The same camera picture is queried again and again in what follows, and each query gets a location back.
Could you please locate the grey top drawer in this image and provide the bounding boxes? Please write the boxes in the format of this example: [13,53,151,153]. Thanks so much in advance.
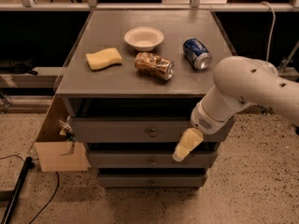
[68,116,235,144]

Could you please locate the cardboard box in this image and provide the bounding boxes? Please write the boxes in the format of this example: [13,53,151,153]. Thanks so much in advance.
[35,97,90,172]

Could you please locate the white hanging cable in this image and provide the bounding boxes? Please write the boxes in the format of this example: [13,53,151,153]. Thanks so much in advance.
[261,0,278,63]

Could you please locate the black floor cable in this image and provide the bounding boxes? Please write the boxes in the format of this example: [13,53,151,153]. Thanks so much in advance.
[0,154,61,224]

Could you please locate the grey drawer cabinet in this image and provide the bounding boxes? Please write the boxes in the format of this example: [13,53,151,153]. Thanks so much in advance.
[56,9,231,177]

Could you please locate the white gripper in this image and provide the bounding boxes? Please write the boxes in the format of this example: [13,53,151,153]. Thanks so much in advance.
[172,102,228,162]

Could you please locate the grey drawer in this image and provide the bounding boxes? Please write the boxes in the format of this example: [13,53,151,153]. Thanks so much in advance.
[99,175,206,188]
[87,150,218,168]
[68,116,235,144]

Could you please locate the blue soda can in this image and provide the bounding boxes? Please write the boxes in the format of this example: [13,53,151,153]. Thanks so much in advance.
[183,38,212,70]

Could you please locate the metal rail frame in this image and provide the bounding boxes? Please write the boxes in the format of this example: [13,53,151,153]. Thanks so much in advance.
[0,0,299,11]

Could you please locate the crumpled items in box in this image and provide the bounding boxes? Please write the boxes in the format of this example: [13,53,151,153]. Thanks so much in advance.
[59,119,77,156]

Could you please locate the yellow sponge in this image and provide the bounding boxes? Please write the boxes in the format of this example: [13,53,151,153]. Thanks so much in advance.
[86,48,122,71]

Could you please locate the grey middle drawer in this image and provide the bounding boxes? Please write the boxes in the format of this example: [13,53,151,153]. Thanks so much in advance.
[87,150,218,168]

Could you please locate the black bar on floor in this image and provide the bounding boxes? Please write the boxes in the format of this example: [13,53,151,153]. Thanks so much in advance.
[0,157,35,224]

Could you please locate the white bowl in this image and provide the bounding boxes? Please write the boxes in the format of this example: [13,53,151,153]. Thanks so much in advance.
[124,27,164,51]

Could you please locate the grey bottom drawer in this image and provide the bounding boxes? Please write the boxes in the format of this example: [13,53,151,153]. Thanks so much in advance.
[99,175,206,188]

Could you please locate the crushed brown can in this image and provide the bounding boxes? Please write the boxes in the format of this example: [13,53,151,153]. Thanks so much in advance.
[135,52,174,81]

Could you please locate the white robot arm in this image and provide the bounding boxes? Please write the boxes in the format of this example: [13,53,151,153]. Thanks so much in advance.
[172,56,299,161]

